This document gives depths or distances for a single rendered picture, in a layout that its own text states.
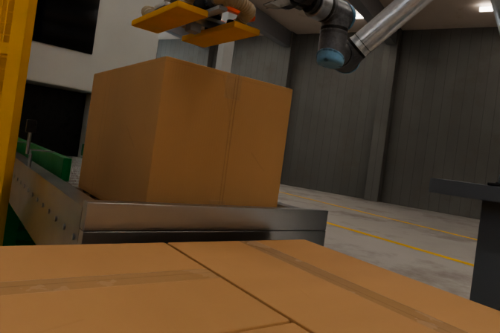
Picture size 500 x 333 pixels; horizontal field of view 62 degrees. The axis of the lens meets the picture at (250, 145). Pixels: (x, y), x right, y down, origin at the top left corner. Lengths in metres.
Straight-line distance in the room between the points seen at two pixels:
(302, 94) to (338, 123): 1.29
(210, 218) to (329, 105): 9.64
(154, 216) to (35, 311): 0.45
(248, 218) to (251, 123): 0.25
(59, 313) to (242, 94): 0.73
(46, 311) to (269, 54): 11.26
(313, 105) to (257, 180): 9.62
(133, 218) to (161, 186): 0.12
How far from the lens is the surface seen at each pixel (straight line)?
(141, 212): 0.94
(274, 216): 1.14
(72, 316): 0.54
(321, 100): 10.69
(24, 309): 0.56
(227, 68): 4.38
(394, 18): 1.53
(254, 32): 1.34
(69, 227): 1.02
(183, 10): 1.23
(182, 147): 1.02
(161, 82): 1.00
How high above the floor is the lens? 0.76
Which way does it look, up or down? 1 degrees up
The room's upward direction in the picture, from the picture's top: 8 degrees clockwise
